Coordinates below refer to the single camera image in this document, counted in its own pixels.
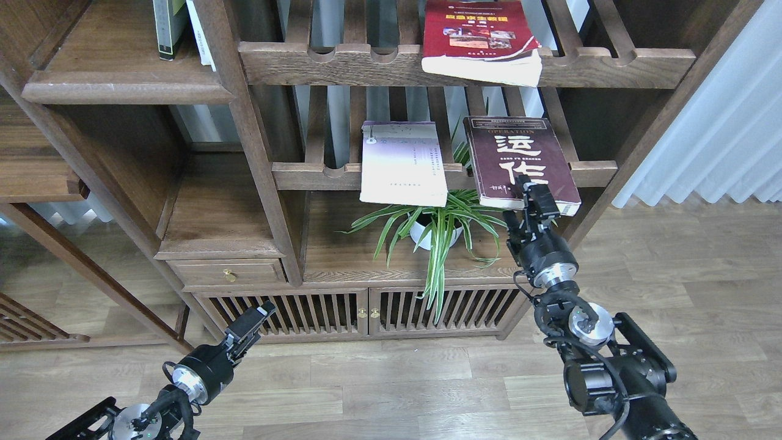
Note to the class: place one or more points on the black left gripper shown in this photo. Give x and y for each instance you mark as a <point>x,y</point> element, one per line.
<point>204,373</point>

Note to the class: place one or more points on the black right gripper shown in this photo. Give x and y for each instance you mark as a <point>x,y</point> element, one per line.
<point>545,257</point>

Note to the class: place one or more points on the maroon book white characters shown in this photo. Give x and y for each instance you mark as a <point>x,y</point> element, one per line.
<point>502,147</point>

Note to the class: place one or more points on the red paperback book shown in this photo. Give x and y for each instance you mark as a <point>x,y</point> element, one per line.
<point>482,41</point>

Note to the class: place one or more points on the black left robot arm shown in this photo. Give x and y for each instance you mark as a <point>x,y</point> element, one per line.
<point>141,421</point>

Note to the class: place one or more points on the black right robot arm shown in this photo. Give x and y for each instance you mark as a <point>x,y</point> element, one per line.
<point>610,365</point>

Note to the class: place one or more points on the brass drawer knob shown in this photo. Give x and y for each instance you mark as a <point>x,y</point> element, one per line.
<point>229,276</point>

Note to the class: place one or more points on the green spider plant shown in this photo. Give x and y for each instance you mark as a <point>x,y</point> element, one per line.
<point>462,206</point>

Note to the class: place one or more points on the white plant pot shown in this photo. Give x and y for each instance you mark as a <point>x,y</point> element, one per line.
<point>425,240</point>

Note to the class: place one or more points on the white lavender paperback book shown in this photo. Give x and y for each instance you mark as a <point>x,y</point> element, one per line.
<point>402,164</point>

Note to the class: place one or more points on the dark wooden bookshelf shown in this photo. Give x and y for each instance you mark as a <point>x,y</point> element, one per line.
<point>256,167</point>

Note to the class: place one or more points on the white pleated curtain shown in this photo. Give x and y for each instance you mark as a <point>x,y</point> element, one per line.
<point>727,139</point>

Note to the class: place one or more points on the wooden side rack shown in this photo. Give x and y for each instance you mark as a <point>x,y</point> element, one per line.
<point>23,329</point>

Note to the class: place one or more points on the white upright book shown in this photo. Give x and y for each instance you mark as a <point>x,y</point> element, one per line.
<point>200,37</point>

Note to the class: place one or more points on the green spine upright book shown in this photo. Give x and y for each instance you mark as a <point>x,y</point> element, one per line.
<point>171,18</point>

